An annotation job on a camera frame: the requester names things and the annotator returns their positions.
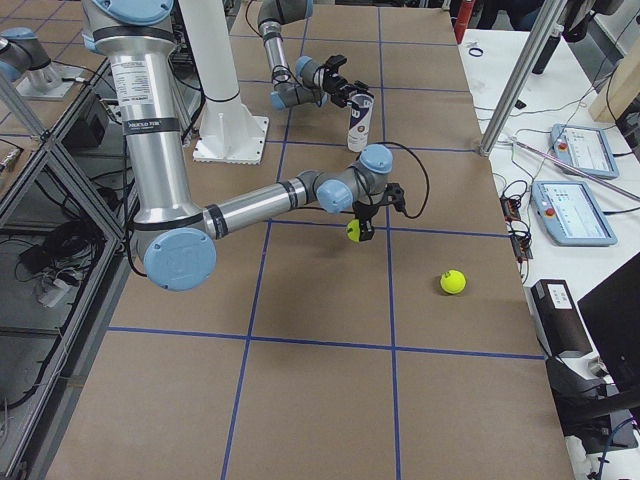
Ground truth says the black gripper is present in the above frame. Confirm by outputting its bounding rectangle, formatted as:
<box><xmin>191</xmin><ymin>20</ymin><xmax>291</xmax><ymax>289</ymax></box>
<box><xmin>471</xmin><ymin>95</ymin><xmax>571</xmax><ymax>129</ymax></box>
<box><xmin>346</xmin><ymin>198</ymin><xmax>386</xmax><ymax>243</ymax></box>
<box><xmin>323</xmin><ymin>74</ymin><xmax>372</xmax><ymax>108</ymax></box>

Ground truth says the white tennis ball can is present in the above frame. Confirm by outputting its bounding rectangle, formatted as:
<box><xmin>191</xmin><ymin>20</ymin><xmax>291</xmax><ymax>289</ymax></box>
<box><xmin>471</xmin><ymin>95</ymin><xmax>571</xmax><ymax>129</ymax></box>
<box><xmin>347</xmin><ymin>93</ymin><xmax>374</xmax><ymax>152</ymax></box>

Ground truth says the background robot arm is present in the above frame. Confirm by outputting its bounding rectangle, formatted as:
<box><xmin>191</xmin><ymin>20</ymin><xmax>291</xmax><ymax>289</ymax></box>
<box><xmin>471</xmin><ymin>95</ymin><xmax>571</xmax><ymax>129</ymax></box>
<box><xmin>1</xmin><ymin>27</ymin><xmax>51</xmax><ymax>82</ymax></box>

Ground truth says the tennis ball far yellow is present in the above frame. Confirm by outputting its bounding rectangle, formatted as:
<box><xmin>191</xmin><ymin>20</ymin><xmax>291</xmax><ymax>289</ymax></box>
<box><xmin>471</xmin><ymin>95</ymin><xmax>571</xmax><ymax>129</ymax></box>
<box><xmin>439</xmin><ymin>269</ymin><xmax>467</xmax><ymax>295</ymax></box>

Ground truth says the red bottle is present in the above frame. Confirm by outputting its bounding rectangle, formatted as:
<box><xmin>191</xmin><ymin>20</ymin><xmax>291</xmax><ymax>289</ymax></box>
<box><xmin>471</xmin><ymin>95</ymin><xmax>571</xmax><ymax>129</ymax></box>
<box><xmin>454</xmin><ymin>0</ymin><xmax>475</xmax><ymax>45</ymax></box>

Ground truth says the small electronics board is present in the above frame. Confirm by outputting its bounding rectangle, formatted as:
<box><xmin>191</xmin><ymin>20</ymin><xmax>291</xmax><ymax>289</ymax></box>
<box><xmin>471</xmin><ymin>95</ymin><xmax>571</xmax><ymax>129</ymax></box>
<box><xmin>499</xmin><ymin>180</ymin><xmax>533</xmax><ymax>264</ymax></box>

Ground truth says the metal rod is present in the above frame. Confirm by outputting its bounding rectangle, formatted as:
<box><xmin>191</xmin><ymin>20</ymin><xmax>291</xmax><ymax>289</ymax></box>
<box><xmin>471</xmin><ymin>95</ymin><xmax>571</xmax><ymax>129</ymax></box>
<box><xmin>511</xmin><ymin>139</ymin><xmax>640</xmax><ymax>203</ymax></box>

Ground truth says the black bottle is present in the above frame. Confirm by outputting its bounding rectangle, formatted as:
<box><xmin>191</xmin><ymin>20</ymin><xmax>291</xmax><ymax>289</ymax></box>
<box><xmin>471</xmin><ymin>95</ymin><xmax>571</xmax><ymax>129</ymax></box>
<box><xmin>532</xmin><ymin>25</ymin><xmax>564</xmax><ymax>75</ymax></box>

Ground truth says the lower teach pendant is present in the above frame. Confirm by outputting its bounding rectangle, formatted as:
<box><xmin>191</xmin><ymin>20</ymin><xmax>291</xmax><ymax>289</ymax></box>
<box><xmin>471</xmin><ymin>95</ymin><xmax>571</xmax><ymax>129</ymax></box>
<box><xmin>531</xmin><ymin>181</ymin><xmax>617</xmax><ymax>247</ymax></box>

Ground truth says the teach pendant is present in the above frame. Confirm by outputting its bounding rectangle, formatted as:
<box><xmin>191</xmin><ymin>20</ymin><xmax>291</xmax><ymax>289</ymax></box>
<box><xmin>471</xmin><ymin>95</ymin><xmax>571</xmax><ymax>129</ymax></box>
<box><xmin>551</xmin><ymin>124</ymin><xmax>619</xmax><ymax>180</ymax></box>
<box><xmin>531</xmin><ymin>181</ymin><xmax>617</xmax><ymax>247</ymax></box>

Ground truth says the black box white label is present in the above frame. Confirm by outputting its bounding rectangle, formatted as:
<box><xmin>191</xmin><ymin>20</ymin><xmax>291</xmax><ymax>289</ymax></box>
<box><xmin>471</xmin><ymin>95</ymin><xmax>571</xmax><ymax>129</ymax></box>
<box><xmin>530</xmin><ymin>279</ymin><xmax>592</xmax><ymax>358</ymax></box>

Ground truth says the upper teach pendant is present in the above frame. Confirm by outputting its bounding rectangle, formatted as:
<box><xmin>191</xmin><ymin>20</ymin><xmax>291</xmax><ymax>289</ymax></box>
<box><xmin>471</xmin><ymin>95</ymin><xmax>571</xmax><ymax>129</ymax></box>
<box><xmin>551</xmin><ymin>124</ymin><xmax>619</xmax><ymax>180</ymax></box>

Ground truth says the black monitor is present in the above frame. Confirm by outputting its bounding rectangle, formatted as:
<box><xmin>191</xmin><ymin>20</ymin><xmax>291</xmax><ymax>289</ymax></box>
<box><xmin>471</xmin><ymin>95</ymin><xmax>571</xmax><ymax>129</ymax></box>
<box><xmin>578</xmin><ymin>254</ymin><xmax>639</xmax><ymax>391</ymax></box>

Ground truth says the black camera cable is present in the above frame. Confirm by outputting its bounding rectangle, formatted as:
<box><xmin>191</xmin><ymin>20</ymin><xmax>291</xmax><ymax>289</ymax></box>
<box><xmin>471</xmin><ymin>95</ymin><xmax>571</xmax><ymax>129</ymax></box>
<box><xmin>379</xmin><ymin>141</ymin><xmax>432</xmax><ymax>220</ymax></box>
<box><xmin>269</xmin><ymin>61</ymin><xmax>329</xmax><ymax>108</ymax></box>

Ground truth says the white pedestal column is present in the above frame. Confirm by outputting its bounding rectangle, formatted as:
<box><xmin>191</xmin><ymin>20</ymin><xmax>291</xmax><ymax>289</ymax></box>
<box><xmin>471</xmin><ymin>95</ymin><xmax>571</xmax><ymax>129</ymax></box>
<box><xmin>179</xmin><ymin>0</ymin><xmax>269</xmax><ymax>165</ymax></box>

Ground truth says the aluminium frame post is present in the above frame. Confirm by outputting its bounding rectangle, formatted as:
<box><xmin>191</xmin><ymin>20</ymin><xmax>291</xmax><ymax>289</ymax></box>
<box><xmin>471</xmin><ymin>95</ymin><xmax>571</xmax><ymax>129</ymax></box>
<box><xmin>478</xmin><ymin>0</ymin><xmax>567</xmax><ymax>157</ymax></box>

